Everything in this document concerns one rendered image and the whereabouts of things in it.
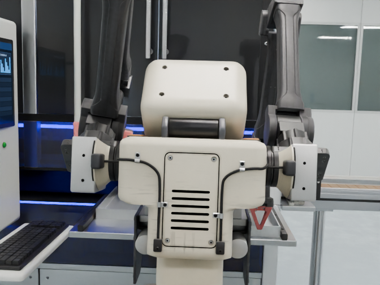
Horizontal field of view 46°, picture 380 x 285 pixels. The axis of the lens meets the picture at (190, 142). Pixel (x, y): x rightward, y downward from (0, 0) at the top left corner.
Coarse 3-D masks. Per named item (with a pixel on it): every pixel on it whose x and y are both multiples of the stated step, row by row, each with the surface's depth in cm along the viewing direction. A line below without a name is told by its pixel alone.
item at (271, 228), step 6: (258, 210) 165; (258, 216) 158; (270, 216) 155; (252, 222) 151; (258, 222) 151; (270, 222) 151; (276, 222) 142; (252, 228) 137; (264, 228) 137; (270, 228) 136; (276, 228) 136; (252, 234) 137; (258, 234) 137; (264, 234) 137; (270, 234) 137; (276, 234) 137
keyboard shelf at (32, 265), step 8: (24, 224) 165; (64, 232) 158; (0, 240) 148; (56, 240) 150; (48, 248) 143; (56, 248) 148; (40, 256) 136; (48, 256) 141; (32, 264) 130; (0, 272) 124; (8, 272) 124; (16, 272) 124; (24, 272) 125; (8, 280) 123; (16, 280) 123
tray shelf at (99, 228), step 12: (96, 204) 168; (84, 216) 153; (72, 228) 140; (96, 228) 140; (108, 228) 140; (120, 228) 141; (132, 228) 141; (288, 228) 146; (252, 240) 135; (264, 240) 135; (276, 240) 135; (288, 240) 134
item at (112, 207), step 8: (112, 192) 174; (104, 200) 161; (112, 200) 174; (120, 200) 174; (96, 208) 150; (104, 208) 161; (112, 208) 163; (120, 208) 163; (128, 208) 163; (136, 208) 164; (96, 216) 150; (104, 216) 150; (112, 216) 150; (120, 216) 150; (128, 216) 150
